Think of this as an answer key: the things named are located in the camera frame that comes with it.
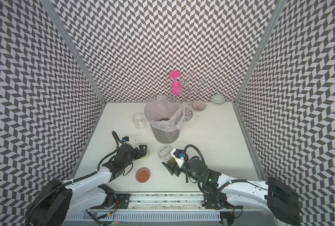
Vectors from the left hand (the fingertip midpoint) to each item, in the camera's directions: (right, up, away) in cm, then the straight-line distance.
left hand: (141, 149), depth 88 cm
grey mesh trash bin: (+15, +9, -1) cm, 17 cm away
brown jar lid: (+2, -13, -7) cm, 15 cm away
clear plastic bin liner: (+15, +24, +6) cm, 29 cm away
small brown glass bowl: (+40, +29, +24) cm, 55 cm away
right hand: (+18, -1, -15) cm, 23 cm away
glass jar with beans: (+16, +2, -20) cm, 26 cm away
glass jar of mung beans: (-3, +17, +8) cm, 19 cm away
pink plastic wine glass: (+23, +40, +9) cm, 47 cm away
